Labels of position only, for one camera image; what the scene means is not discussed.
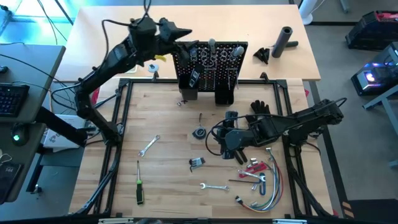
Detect black handheld device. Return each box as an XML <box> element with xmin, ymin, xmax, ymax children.
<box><xmin>0</xmin><ymin>161</ymin><xmax>24</xmax><ymax>205</ymax></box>

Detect black computer mouse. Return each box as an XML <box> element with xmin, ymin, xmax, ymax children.
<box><xmin>11</xmin><ymin>123</ymin><xmax>30</xmax><ymax>147</ymax></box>

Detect black metal pegboard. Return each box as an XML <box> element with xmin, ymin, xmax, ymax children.
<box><xmin>170</xmin><ymin>40</ymin><xmax>249</xmax><ymax>93</ymax></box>

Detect red clamp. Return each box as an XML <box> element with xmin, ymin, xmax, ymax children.
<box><xmin>91</xmin><ymin>88</ymin><xmax>101</xmax><ymax>106</ymax></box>

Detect white cardboard box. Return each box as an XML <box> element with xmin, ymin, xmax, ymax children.
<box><xmin>42</xmin><ymin>114</ymin><xmax>92</xmax><ymax>152</ymax></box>

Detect coloured cable bundle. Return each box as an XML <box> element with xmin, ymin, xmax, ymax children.
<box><xmin>235</xmin><ymin>147</ymin><xmax>285</xmax><ymax>214</ymax></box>

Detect black plastic clips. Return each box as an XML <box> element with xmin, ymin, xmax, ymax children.
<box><xmin>252</xmin><ymin>47</ymin><xmax>271</xmax><ymax>65</ymax></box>

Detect black RGB computer tower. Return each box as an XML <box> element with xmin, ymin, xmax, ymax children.
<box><xmin>350</xmin><ymin>42</ymin><xmax>398</xmax><ymax>97</ymax></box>

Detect hex key set grey holder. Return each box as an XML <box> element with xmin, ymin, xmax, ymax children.
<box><xmin>188</xmin><ymin>157</ymin><xmax>206</xmax><ymax>173</ymax></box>

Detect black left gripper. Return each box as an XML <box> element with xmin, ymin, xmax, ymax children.
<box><xmin>154</xmin><ymin>17</ymin><xmax>200</xmax><ymax>63</ymax></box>

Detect grey side desk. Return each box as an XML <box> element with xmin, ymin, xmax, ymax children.
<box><xmin>0</xmin><ymin>43</ymin><xmax>67</xmax><ymax>205</ymax></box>

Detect black tape measure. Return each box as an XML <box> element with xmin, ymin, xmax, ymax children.
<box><xmin>192</xmin><ymin>113</ymin><xmax>208</xmax><ymax>140</ymax></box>

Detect silver metal bracket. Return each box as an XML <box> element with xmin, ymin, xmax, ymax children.
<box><xmin>98</xmin><ymin>217</ymin><xmax>136</xmax><ymax>224</ymax></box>
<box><xmin>272</xmin><ymin>218</ymin><xmax>308</xmax><ymax>224</ymax></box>

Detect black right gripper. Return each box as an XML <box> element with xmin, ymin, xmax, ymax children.
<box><xmin>216</xmin><ymin>126</ymin><xmax>251</xmax><ymax>166</ymax></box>

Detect black aluminium table frame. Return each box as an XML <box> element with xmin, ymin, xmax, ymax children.
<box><xmin>68</xmin><ymin>70</ymin><xmax>335</xmax><ymax>219</ymax></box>

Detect light wood desk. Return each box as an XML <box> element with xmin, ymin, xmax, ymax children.
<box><xmin>55</xmin><ymin>4</ymin><xmax>322</xmax><ymax>83</ymax></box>

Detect green black screwdriver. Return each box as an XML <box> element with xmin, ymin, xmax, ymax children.
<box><xmin>136</xmin><ymin>160</ymin><xmax>145</xmax><ymax>207</ymax></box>

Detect black red equipment case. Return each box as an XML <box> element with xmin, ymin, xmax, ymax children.
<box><xmin>345</xmin><ymin>10</ymin><xmax>398</xmax><ymax>52</ymax></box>

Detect black keyboard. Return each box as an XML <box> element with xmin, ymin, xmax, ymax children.
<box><xmin>0</xmin><ymin>83</ymin><xmax>31</xmax><ymax>118</ymax></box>

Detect black spirit level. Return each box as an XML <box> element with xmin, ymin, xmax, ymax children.
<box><xmin>188</xmin><ymin>63</ymin><xmax>206</xmax><ymax>89</ymax></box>

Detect grey metal desk frame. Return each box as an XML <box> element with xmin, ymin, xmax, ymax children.
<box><xmin>362</xmin><ymin>83</ymin><xmax>398</xmax><ymax>170</ymax></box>

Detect wire screwdriver holder rack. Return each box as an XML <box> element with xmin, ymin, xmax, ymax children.
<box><xmin>186</xmin><ymin>46</ymin><xmax>247</xmax><ymax>63</ymax></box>

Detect wire pegboard hook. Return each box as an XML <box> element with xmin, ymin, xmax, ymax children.
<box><xmin>203</xmin><ymin>60</ymin><xmax>218</xmax><ymax>91</ymax></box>
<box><xmin>226</xmin><ymin>68</ymin><xmax>240</xmax><ymax>90</ymax></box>

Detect tall black pegboard bin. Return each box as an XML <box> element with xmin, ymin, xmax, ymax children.
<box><xmin>178</xmin><ymin>73</ymin><xmax>200</xmax><ymax>101</ymax></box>

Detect red handled tool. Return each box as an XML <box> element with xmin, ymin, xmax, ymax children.
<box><xmin>238</xmin><ymin>161</ymin><xmax>269</xmax><ymax>179</ymax></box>

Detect grey cylinder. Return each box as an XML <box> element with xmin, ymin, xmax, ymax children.
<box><xmin>271</xmin><ymin>26</ymin><xmax>294</xmax><ymax>59</ymax></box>

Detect grey handled screwdriver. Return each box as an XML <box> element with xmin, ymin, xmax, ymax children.
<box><xmin>229</xmin><ymin>45</ymin><xmax>246</xmax><ymax>63</ymax></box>
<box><xmin>207</xmin><ymin>37</ymin><xmax>218</xmax><ymax>63</ymax></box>

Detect small black pegboard bin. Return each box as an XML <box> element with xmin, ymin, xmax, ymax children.
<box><xmin>214</xmin><ymin>79</ymin><xmax>235</xmax><ymax>107</ymax></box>

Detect white stand base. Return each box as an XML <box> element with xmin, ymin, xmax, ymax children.
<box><xmin>298</xmin><ymin>0</ymin><xmax>325</xmax><ymax>26</ymax></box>

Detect black slanted beam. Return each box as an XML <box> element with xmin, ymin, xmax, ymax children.
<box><xmin>35</xmin><ymin>106</ymin><xmax>89</xmax><ymax>148</ymax></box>

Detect black grey work glove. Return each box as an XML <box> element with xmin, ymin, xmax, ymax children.
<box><xmin>244</xmin><ymin>99</ymin><xmax>272</xmax><ymax>124</ymax></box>

